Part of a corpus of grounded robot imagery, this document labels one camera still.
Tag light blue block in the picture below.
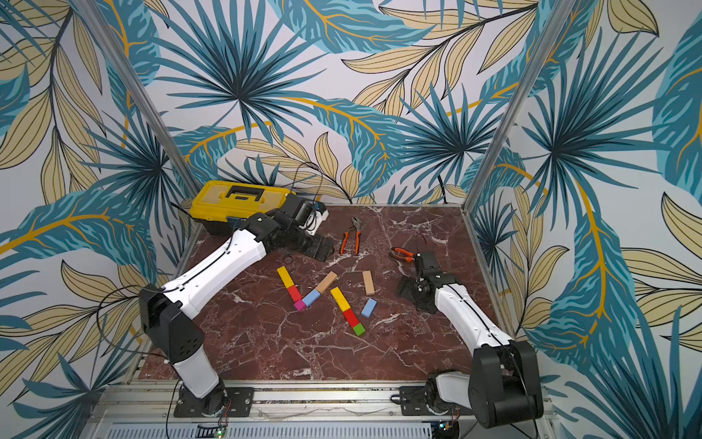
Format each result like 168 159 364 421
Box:
361 298 378 318
303 289 321 307

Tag yellow short block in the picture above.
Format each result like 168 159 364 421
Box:
277 266 294 288

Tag green small cube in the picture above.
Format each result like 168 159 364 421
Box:
353 324 366 337

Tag red block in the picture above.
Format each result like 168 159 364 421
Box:
287 285 302 302
343 309 359 327

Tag yellow long block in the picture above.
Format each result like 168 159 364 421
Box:
331 287 350 312

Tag natural wood long block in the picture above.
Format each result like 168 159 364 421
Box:
362 271 376 296

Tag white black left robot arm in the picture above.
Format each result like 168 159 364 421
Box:
138 194 333 417

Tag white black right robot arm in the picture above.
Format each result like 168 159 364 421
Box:
392 247 544 428

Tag orange needle nose pliers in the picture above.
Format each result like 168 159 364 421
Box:
389 247 415 263

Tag orange groove joint pliers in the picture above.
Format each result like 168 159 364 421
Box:
339 217 361 255

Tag yellow black toolbox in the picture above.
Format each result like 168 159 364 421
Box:
188 180 293 236

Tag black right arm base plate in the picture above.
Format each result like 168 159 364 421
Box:
390 386 473 416

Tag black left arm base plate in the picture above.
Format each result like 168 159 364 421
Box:
174 386 254 420

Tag silver left corner post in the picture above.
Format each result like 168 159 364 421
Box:
74 0 201 198

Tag aluminium front rail frame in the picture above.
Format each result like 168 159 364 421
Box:
81 380 564 438

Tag silver aluminium corner post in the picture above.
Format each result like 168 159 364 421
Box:
463 0 575 214

